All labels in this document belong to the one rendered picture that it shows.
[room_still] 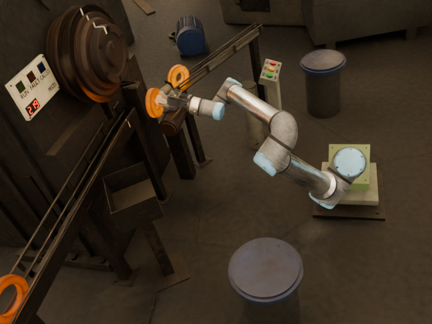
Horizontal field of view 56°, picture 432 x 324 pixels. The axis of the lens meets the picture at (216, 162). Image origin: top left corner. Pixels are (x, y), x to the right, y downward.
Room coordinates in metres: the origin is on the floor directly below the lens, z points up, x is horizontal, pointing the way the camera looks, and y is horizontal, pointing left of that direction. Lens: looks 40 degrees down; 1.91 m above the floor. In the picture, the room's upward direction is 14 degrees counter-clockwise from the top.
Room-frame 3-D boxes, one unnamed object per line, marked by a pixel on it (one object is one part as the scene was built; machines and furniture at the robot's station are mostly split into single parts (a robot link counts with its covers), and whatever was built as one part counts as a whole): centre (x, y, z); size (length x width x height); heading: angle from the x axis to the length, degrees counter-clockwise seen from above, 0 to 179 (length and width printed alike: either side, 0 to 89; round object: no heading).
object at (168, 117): (2.22, 0.20, 0.27); 0.22 x 0.13 x 0.53; 156
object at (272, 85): (2.30, -0.49, 0.31); 0.24 x 0.16 x 0.62; 156
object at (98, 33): (1.94, 0.37, 1.11); 0.28 x 0.06 x 0.28; 156
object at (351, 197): (1.65, -0.74, 0.10); 0.32 x 0.32 x 0.04; 67
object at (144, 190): (1.40, 0.41, 0.36); 0.26 x 0.20 x 0.72; 11
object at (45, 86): (1.71, 0.69, 1.15); 0.26 x 0.02 x 0.18; 156
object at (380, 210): (1.65, -0.74, 0.04); 0.40 x 0.40 x 0.08; 67
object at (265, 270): (1.01, -0.09, 0.22); 0.32 x 0.32 x 0.43
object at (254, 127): (2.33, -0.33, 0.26); 0.12 x 0.12 x 0.52
